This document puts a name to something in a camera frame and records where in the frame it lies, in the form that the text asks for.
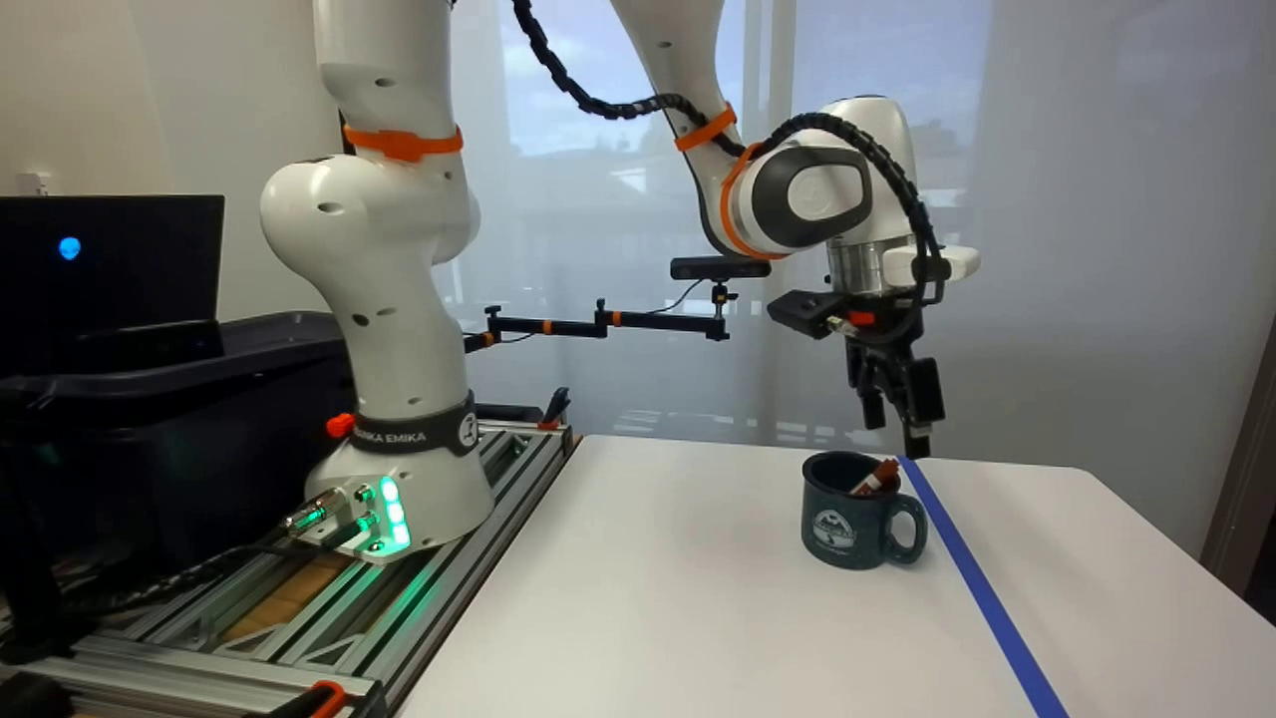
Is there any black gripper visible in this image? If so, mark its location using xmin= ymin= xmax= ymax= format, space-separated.
xmin=832 ymin=290 xmax=950 ymax=461

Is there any dark blue speckled mug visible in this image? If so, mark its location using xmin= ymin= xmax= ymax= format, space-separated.
xmin=799 ymin=448 xmax=929 ymax=575

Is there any blue tape strip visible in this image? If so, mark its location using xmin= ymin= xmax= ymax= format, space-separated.
xmin=897 ymin=454 xmax=1071 ymax=718

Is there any small black orange clamp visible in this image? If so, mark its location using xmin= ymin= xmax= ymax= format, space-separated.
xmin=533 ymin=384 xmax=580 ymax=438

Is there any black storage bin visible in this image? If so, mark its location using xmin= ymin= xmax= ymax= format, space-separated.
xmin=0 ymin=312 xmax=358 ymax=579

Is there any black monitor with blue light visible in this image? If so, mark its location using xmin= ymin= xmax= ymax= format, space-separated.
xmin=0 ymin=190 xmax=227 ymax=377

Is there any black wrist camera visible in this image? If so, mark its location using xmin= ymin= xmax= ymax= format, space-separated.
xmin=764 ymin=287 xmax=855 ymax=343

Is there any black exterior camera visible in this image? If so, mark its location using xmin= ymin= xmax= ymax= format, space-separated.
xmin=666 ymin=251 xmax=774 ymax=284

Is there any black articulated camera mount arm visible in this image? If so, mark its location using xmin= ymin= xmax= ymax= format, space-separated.
xmin=463 ymin=275 xmax=739 ymax=360

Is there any aluminium rail frame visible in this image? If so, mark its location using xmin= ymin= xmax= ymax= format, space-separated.
xmin=0 ymin=413 xmax=581 ymax=718

